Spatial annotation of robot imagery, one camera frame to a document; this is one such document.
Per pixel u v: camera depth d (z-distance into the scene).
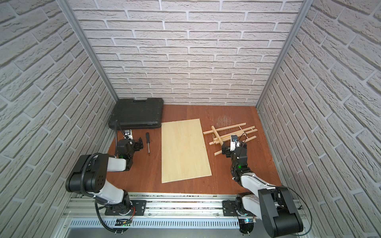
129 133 0.82
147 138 1.00
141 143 0.88
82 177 0.43
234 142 0.74
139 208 0.73
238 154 0.64
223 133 1.04
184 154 0.93
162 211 0.73
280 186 0.46
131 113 1.07
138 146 0.87
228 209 0.74
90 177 0.45
